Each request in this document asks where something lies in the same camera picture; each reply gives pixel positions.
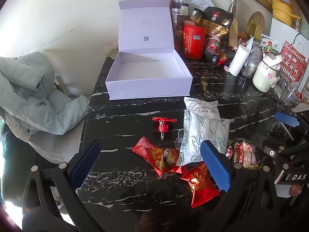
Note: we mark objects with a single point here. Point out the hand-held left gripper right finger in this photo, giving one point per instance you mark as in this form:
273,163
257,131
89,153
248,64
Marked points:
214,166

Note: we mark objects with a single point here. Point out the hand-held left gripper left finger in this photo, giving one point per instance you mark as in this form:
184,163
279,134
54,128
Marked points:
87,165

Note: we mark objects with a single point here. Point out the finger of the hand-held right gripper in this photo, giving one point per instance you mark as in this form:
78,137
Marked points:
272,149
287,119

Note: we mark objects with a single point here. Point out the brown cereal snack packet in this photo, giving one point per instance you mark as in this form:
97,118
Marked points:
243,154

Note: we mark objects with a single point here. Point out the red candy packet with figure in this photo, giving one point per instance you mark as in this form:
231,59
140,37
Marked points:
163,160

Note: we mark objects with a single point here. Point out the red windmill clip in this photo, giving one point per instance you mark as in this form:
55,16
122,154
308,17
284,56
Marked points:
163,123

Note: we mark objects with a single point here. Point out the lilac gift box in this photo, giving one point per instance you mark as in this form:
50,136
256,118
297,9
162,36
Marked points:
147,60

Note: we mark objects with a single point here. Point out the person's right hand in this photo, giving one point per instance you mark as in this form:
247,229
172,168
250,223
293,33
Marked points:
295,191

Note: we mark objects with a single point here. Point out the cream insulated bottle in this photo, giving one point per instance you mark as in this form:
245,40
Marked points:
264,76

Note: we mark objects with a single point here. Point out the red printed paper bag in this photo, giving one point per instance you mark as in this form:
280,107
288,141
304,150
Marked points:
293,60

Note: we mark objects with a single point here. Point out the clear plastic bag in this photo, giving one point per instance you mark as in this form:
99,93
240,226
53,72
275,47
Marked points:
252,61

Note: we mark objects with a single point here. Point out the white paper cup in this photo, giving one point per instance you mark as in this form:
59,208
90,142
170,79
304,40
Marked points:
237,60

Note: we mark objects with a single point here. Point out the green and white packet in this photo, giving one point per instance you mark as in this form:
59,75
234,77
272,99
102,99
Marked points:
271,44

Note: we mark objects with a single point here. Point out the small red snack packet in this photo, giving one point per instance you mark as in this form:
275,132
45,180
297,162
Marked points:
224,56

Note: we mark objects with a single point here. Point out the grey-green down jacket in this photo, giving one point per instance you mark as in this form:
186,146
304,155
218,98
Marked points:
31,89

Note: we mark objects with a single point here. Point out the gold fan ornament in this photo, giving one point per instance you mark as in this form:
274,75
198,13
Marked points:
256,21

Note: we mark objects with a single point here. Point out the yellow pot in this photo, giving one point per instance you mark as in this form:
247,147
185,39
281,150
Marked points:
283,11

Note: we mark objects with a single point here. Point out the black and gold oat bag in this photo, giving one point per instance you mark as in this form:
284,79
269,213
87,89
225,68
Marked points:
217,29

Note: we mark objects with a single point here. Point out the green leaf coaster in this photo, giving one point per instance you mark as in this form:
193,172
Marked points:
111,53

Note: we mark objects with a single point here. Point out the red canister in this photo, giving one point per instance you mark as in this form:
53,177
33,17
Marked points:
193,41

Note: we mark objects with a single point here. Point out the small dark jar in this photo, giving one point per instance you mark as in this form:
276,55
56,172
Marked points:
196,14

